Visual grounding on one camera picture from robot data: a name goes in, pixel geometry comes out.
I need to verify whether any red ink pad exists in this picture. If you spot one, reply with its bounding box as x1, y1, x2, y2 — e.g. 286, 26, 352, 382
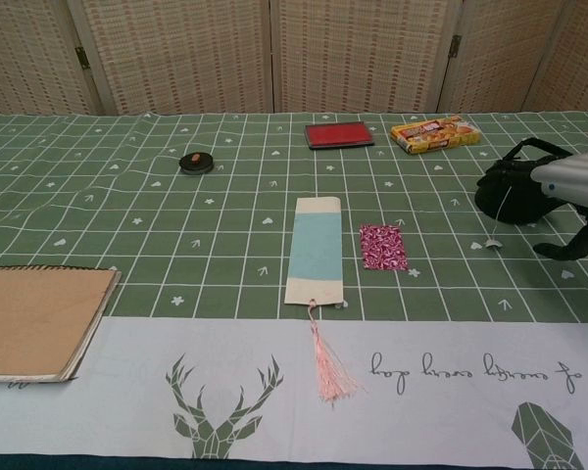
304, 122, 376, 151

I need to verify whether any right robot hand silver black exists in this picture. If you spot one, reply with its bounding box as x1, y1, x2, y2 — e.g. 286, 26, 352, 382
504, 149, 588, 260

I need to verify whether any woven folding screen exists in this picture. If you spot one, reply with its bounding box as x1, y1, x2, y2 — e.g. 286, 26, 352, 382
0, 0, 588, 118

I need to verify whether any pink patterned card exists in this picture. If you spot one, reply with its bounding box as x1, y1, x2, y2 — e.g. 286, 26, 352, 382
359, 223, 410, 271

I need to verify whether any grey tea bag with string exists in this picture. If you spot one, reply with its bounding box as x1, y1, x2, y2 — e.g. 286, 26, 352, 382
484, 185, 512, 250

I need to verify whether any brown spiral notebook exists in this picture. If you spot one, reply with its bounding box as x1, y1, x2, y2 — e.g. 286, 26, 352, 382
0, 265, 123, 384

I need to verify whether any black cast iron teapot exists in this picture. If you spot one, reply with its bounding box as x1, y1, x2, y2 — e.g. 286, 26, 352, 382
473, 138, 572, 227

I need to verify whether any blue cream bookmark with tassel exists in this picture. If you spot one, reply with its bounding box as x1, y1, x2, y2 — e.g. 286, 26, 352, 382
283, 197, 368, 405

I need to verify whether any yellow curry box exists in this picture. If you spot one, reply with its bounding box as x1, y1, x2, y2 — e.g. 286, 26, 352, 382
390, 116, 482, 156

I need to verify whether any green grid tablecloth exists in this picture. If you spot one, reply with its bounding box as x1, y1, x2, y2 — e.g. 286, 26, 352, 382
0, 111, 588, 461

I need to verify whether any small black round lid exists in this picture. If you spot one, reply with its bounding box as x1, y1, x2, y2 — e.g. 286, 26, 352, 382
178, 152, 217, 175

